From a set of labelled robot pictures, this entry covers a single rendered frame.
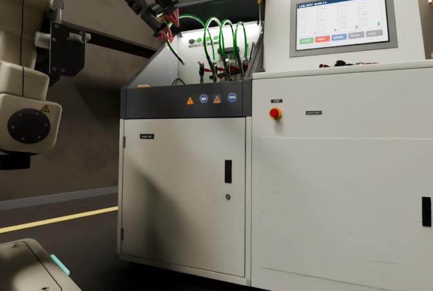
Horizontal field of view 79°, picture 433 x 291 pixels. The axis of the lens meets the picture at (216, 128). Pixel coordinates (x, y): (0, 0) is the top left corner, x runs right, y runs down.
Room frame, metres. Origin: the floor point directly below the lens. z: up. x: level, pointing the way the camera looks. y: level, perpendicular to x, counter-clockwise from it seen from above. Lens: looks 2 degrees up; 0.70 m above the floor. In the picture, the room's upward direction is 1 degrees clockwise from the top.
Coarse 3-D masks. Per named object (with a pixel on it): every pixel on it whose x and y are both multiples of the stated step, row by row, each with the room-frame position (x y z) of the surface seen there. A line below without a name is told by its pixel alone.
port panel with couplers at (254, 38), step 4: (248, 36) 1.67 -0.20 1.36; (252, 36) 1.66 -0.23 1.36; (256, 36) 1.65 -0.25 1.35; (248, 40) 1.67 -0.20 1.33; (252, 40) 1.66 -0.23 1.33; (256, 40) 1.65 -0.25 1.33; (244, 44) 1.68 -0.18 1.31; (248, 44) 1.67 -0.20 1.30; (244, 48) 1.68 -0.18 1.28; (248, 48) 1.67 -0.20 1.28; (248, 52) 1.67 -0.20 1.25; (252, 52) 1.66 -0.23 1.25; (248, 56) 1.67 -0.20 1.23; (248, 60) 1.67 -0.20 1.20; (248, 64) 1.67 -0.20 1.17
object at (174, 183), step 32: (128, 128) 1.34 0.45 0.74; (160, 128) 1.28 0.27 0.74; (192, 128) 1.22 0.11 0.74; (224, 128) 1.16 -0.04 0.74; (128, 160) 1.34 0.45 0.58; (160, 160) 1.28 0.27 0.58; (192, 160) 1.22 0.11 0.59; (224, 160) 1.16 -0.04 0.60; (128, 192) 1.34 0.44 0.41; (160, 192) 1.27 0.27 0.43; (192, 192) 1.22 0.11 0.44; (224, 192) 1.16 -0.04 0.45; (128, 224) 1.34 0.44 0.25; (160, 224) 1.27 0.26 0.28; (192, 224) 1.22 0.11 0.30; (224, 224) 1.16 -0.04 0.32; (160, 256) 1.27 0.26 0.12; (192, 256) 1.21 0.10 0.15; (224, 256) 1.16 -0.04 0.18
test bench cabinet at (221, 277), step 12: (120, 120) 1.36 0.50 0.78; (120, 132) 1.36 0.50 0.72; (120, 144) 1.36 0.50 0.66; (120, 156) 1.36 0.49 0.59; (120, 168) 1.36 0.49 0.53; (120, 180) 1.36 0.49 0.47; (120, 192) 1.36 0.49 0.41; (120, 204) 1.36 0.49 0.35; (120, 216) 1.35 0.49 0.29; (120, 228) 1.35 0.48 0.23; (120, 240) 1.35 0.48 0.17; (120, 252) 1.36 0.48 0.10; (132, 264) 1.41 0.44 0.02; (144, 264) 1.30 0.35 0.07; (156, 264) 1.28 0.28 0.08; (168, 264) 1.26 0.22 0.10; (180, 276) 1.31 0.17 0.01; (192, 276) 1.29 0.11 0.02; (204, 276) 1.19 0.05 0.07; (216, 276) 1.17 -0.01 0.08; (228, 276) 1.16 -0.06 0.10; (240, 288) 1.21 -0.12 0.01
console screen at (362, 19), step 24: (312, 0) 1.34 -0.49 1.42; (336, 0) 1.30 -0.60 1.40; (360, 0) 1.25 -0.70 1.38; (384, 0) 1.22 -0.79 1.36; (312, 24) 1.31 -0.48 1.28; (336, 24) 1.26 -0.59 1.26; (360, 24) 1.23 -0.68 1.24; (384, 24) 1.19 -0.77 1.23; (312, 48) 1.28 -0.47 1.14; (336, 48) 1.24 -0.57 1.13; (360, 48) 1.20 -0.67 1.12; (384, 48) 1.17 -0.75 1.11
